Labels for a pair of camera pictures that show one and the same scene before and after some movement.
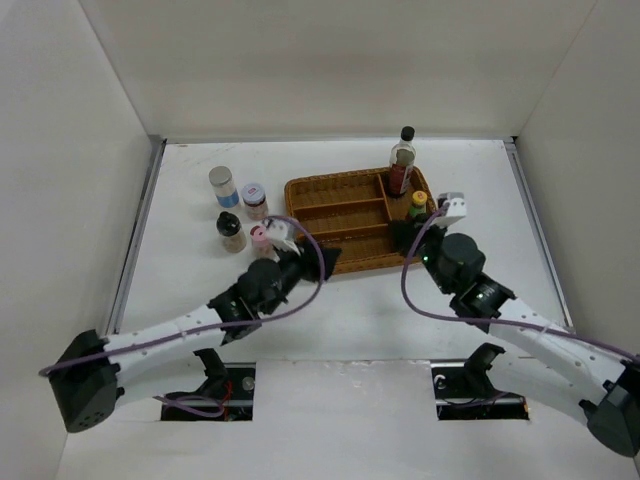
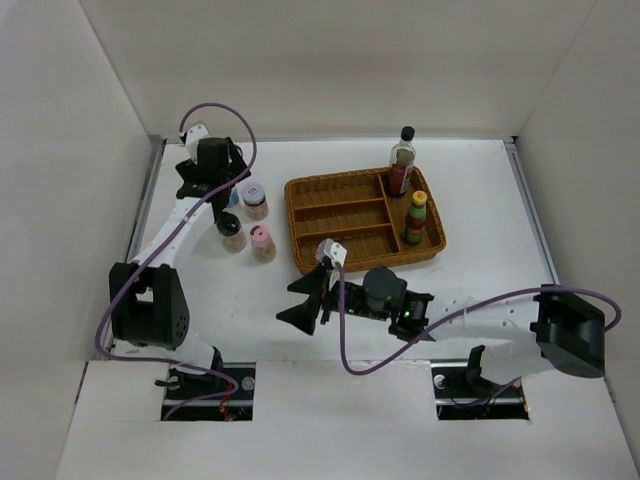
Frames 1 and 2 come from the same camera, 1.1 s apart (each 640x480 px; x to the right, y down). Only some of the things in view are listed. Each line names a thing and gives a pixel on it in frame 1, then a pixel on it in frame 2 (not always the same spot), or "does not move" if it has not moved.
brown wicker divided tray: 352,211 does not move
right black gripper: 404,234 -> 304,315
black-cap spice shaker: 233,235 does not move
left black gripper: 308,263 -> 188,170
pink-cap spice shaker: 262,248 does not move
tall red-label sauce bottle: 402,162 does not move
